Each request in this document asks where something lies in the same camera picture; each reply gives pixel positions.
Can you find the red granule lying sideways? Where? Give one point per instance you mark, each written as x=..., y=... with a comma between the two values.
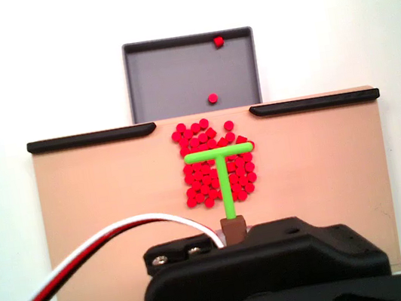
x=218, y=41

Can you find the green T-shaped pusher tool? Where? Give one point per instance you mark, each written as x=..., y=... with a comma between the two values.
x=225, y=184

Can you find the black edge rail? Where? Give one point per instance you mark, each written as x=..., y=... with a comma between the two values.
x=315, y=102
x=88, y=139

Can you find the beige board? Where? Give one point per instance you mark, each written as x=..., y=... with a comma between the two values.
x=97, y=197

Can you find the pile of red granules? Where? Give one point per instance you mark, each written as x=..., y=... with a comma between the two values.
x=198, y=175

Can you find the grey tray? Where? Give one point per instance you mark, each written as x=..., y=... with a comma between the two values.
x=174, y=82

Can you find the red cylindrical granule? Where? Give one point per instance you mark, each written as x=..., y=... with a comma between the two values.
x=228, y=125
x=242, y=194
x=212, y=98
x=210, y=202

